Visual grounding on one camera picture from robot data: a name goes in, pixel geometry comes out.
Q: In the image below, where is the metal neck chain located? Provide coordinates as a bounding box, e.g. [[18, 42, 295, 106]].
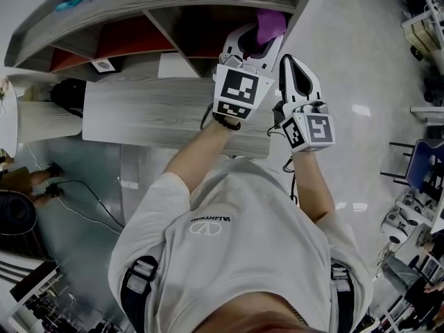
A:
[[286, 302, 309, 325]]

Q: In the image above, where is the blue chair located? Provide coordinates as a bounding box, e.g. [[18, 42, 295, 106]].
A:
[[379, 139, 444, 194]]

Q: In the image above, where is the wooden shelf unit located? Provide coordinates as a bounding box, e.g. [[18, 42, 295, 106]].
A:
[[3, 0, 313, 80]]

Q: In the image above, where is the white round table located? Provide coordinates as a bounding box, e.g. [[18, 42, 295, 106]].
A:
[[0, 76, 84, 159]]

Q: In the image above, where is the light wood-grain table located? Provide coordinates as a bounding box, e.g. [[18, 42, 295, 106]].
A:
[[82, 52, 278, 161]]

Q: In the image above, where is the white robot device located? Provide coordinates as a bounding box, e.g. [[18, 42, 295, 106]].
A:
[[397, 192, 434, 218], [381, 212, 419, 245]]

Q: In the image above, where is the black floor cable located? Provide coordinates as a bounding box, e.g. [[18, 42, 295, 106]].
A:
[[51, 180, 126, 228]]

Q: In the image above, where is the black harness strap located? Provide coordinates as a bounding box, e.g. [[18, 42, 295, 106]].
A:
[[119, 255, 159, 333], [329, 262, 355, 333]]

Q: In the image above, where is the person's head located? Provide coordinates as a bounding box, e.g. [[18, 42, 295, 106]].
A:
[[199, 291, 313, 333]]

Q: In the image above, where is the white paper sheet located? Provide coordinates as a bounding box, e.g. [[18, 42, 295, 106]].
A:
[[158, 52, 204, 79]]

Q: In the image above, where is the black backpack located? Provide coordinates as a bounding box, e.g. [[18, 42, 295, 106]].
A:
[[50, 78, 86, 119]]

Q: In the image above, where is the black bead bracelet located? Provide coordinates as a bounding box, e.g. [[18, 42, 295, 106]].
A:
[[212, 111, 242, 132]]

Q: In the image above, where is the person's white t-shirt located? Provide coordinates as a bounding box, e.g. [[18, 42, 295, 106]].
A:
[[107, 157, 374, 333]]

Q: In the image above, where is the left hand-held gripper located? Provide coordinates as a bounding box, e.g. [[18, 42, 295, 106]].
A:
[[212, 24, 284, 120]]

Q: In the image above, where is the black office chair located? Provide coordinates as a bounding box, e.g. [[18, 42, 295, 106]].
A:
[[422, 74, 444, 104]]

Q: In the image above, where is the person's right forearm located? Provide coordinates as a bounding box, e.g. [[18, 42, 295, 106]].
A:
[[293, 149, 336, 223]]

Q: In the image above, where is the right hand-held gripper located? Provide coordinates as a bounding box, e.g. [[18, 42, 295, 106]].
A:
[[272, 54, 336, 153]]

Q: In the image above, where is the black round seat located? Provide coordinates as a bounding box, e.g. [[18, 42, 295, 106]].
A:
[[0, 191, 39, 237]]

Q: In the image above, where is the white wheeled cart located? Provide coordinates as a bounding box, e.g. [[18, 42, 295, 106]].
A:
[[402, 5, 444, 58]]

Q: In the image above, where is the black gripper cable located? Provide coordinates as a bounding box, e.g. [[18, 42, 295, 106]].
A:
[[266, 126, 300, 206]]

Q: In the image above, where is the person's left forearm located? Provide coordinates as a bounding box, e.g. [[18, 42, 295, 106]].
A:
[[162, 123, 233, 207]]

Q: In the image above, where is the purple wiping cloth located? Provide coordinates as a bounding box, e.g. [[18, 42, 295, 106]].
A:
[[255, 8, 288, 46]]

